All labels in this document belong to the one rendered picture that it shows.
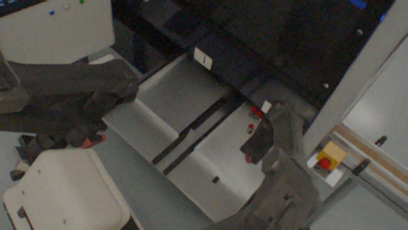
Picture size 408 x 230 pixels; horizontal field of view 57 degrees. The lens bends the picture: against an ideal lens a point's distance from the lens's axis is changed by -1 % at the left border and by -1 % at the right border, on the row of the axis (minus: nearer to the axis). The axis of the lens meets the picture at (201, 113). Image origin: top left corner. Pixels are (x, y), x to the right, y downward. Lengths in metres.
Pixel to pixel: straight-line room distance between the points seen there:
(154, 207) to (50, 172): 1.46
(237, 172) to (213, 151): 0.12
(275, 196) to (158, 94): 1.00
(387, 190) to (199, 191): 0.68
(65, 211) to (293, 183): 0.44
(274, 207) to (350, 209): 1.94
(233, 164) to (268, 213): 0.82
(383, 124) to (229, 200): 1.82
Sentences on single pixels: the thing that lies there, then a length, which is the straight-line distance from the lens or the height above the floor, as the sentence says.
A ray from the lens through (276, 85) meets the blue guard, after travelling 1.30.
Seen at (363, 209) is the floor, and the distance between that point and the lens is 2.58.
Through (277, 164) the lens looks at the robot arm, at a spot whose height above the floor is 1.59.
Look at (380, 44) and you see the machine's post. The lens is 1.03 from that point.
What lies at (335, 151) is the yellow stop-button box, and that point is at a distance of 1.38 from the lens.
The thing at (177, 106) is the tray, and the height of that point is 0.88.
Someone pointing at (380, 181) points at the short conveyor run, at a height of 0.93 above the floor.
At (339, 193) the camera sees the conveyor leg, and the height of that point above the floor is 0.65.
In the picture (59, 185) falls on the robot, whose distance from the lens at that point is 0.83.
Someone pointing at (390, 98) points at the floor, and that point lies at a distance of 3.16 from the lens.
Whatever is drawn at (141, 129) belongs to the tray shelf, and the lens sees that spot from 1.45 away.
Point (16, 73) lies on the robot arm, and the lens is 0.74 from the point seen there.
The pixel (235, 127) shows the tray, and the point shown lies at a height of 0.88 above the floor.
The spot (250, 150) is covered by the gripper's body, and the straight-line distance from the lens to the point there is 1.11.
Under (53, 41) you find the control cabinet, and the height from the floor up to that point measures 0.97.
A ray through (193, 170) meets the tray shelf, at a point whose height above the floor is 0.88.
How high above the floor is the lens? 2.13
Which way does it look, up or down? 56 degrees down
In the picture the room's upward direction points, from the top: 12 degrees clockwise
